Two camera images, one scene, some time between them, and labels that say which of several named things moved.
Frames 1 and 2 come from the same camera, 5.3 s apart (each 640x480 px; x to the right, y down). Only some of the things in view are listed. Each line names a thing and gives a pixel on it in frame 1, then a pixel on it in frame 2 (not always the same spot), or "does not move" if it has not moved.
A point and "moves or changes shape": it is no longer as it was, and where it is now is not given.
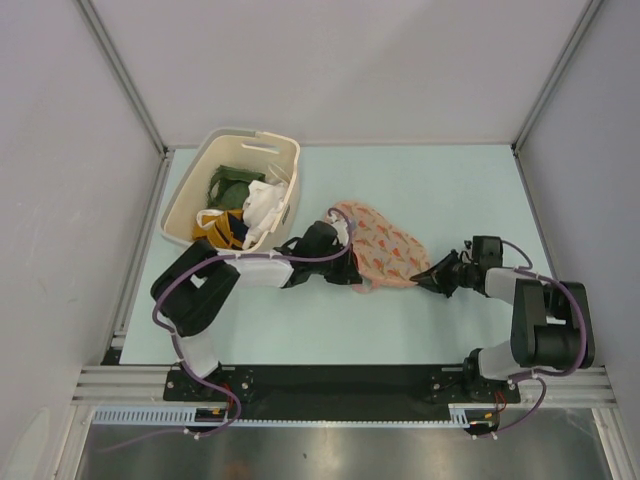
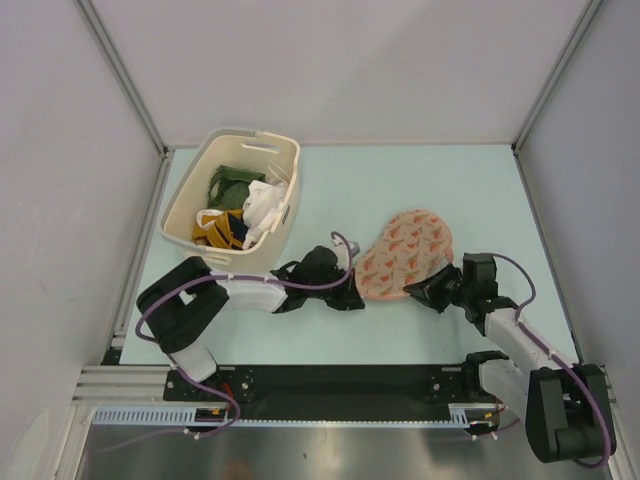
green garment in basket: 229,186 does not move
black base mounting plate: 338,392 does not move
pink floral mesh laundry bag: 385,253 moves or changes shape
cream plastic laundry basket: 237,191 does not move
